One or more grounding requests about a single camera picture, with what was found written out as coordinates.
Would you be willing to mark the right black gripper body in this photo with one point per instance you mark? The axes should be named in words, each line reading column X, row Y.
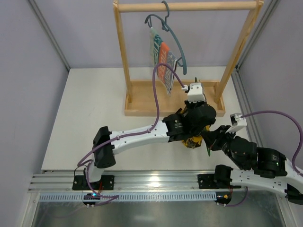
column 213, row 138

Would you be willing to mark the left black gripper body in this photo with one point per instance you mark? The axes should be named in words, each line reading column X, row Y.
column 199, row 127

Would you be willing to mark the camouflage yellow green trousers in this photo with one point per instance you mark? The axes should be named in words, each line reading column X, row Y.
column 195, row 141

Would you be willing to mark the green wire hanger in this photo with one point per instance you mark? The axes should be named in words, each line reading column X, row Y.
column 208, row 151

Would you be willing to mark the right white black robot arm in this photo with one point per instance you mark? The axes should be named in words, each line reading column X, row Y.
column 257, row 167

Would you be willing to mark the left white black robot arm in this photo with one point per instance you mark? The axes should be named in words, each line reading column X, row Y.
column 180, row 126

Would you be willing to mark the patterned folded garment on hanger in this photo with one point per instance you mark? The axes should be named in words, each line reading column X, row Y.
column 161, row 53

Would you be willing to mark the blue plastic hanger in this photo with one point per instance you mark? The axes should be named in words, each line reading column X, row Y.
column 181, row 61

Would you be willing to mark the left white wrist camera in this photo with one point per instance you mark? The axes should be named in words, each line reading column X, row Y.
column 195, row 93

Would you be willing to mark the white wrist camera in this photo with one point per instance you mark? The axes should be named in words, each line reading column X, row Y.
column 238, row 123
column 195, row 93

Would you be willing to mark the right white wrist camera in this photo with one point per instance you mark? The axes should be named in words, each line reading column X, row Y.
column 238, row 123

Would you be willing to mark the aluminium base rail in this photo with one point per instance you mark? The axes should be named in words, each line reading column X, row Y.
column 143, row 181

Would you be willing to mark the slotted grey cable duct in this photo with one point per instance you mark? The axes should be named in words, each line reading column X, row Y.
column 128, row 196

